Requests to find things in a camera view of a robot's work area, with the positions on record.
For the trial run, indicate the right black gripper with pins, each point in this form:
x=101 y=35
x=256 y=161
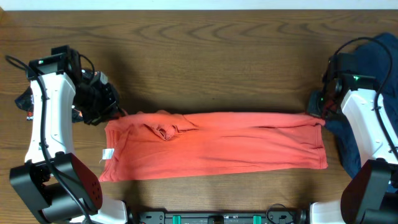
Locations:
x=311 y=107

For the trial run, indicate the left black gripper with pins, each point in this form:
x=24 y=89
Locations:
x=112 y=111

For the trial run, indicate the orange printed t-shirt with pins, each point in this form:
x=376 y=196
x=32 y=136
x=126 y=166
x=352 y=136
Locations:
x=163 y=145

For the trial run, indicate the navy blue garment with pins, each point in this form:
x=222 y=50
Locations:
x=372 y=61

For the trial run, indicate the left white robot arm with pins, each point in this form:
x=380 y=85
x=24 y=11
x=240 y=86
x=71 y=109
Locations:
x=53 y=183

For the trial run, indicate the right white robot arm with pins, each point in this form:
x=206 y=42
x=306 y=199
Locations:
x=366 y=198

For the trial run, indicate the black printed folded t-shirt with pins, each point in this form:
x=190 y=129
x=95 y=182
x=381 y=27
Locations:
x=25 y=102

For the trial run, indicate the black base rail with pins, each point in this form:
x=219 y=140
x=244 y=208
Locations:
x=278 y=216

